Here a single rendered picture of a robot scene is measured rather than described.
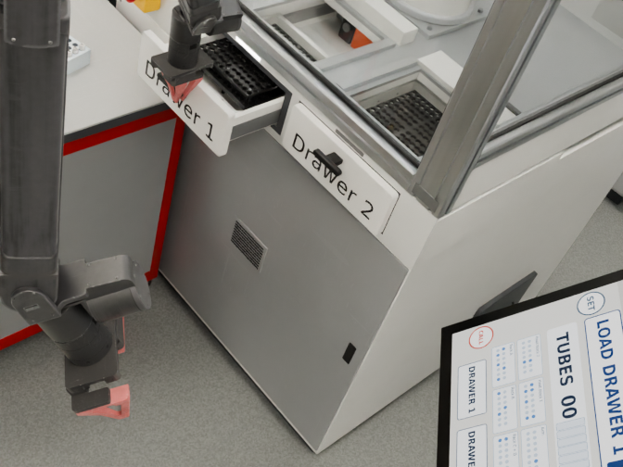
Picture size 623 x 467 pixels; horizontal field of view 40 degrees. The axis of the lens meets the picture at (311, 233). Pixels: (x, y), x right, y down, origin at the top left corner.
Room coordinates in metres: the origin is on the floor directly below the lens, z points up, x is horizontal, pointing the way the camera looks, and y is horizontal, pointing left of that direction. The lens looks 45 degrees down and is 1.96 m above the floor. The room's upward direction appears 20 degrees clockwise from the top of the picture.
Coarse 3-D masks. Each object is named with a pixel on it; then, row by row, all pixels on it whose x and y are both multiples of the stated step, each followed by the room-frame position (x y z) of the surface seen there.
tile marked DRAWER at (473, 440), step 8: (480, 424) 0.71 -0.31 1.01; (456, 432) 0.71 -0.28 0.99; (464, 432) 0.71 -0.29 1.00; (472, 432) 0.70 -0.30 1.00; (480, 432) 0.70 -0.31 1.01; (456, 440) 0.69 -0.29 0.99; (464, 440) 0.69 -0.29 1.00; (472, 440) 0.69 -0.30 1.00; (480, 440) 0.69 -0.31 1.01; (456, 448) 0.68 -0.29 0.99; (464, 448) 0.68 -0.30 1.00; (472, 448) 0.68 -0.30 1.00; (480, 448) 0.67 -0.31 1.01; (456, 456) 0.67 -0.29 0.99; (464, 456) 0.67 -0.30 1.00; (472, 456) 0.67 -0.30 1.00; (480, 456) 0.66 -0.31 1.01; (456, 464) 0.66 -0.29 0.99; (464, 464) 0.66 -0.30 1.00; (472, 464) 0.65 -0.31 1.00; (480, 464) 0.65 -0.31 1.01
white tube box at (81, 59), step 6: (72, 42) 1.47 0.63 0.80; (78, 42) 1.47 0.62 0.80; (84, 48) 1.46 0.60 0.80; (72, 54) 1.43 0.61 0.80; (78, 54) 1.43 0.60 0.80; (84, 54) 1.45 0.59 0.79; (90, 54) 1.46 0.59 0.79; (72, 60) 1.41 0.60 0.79; (78, 60) 1.43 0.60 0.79; (84, 60) 1.45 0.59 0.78; (72, 66) 1.41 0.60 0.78; (78, 66) 1.43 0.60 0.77
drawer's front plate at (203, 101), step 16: (144, 32) 1.41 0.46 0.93; (144, 48) 1.41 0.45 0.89; (160, 48) 1.38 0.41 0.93; (144, 64) 1.40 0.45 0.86; (144, 80) 1.40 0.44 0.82; (160, 96) 1.37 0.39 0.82; (192, 96) 1.31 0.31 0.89; (208, 96) 1.29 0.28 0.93; (176, 112) 1.34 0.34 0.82; (192, 112) 1.31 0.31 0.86; (208, 112) 1.29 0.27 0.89; (224, 112) 1.26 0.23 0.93; (192, 128) 1.31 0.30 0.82; (208, 128) 1.28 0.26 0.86; (224, 128) 1.26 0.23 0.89; (208, 144) 1.28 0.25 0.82; (224, 144) 1.26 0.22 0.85
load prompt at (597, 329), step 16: (592, 320) 0.85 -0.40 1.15; (608, 320) 0.84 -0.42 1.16; (592, 336) 0.82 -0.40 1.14; (608, 336) 0.81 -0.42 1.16; (592, 352) 0.79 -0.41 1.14; (608, 352) 0.79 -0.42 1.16; (592, 368) 0.77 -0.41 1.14; (608, 368) 0.76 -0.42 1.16; (592, 384) 0.74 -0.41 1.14; (608, 384) 0.74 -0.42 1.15; (608, 400) 0.71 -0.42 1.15; (608, 416) 0.69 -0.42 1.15; (608, 432) 0.67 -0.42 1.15; (608, 448) 0.65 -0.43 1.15; (608, 464) 0.62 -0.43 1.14
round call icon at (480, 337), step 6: (486, 324) 0.89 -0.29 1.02; (492, 324) 0.88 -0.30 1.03; (468, 330) 0.88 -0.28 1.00; (474, 330) 0.88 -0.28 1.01; (480, 330) 0.88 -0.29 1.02; (486, 330) 0.87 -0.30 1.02; (492, 330) 0.87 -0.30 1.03; (468, 336) 0.87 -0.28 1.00; (474, 336) 0.87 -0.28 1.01; (480, 336) 0.87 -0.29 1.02; (486, 336) 0.86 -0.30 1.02; (492, 336) 0.86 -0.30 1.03; (468, 342) 0.86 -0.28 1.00; (474, 342) 0.86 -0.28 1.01; (480, 342) 0.85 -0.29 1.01; (486, 342) 0.85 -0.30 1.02; (492, 342) 0.85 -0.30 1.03; (468, 348) 0.85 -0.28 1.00; (474, 348) 0.85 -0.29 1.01; (480, 348) 0.84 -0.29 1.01
